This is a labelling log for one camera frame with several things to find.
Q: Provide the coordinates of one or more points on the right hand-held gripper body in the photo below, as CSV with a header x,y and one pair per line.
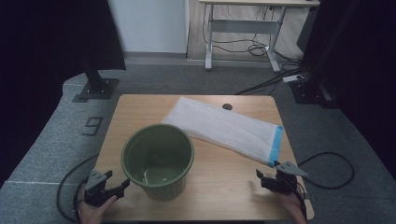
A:
x,y
288,169

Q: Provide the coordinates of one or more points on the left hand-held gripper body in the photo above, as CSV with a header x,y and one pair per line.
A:
x,y
95,182

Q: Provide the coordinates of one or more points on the green plastic trash bin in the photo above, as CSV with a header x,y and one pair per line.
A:
x,y
155,155

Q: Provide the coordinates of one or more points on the white blue-edged trash bag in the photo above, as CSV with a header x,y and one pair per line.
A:
x,y
224,127

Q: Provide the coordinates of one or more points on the person's left hand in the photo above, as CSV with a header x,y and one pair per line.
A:
x,y
91,214

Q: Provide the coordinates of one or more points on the person's right hand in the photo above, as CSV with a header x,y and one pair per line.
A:
x,y
294,207

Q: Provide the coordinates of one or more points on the black metal stand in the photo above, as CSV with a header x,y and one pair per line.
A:
x,y
311,90
96,85

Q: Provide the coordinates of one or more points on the white power strip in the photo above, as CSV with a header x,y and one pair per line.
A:
x,y
292,78

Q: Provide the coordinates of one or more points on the black curtain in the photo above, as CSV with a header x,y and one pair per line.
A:
x,y
46,46
367,62

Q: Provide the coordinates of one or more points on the white metal-legged desk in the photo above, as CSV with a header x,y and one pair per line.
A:
x,y
246,26

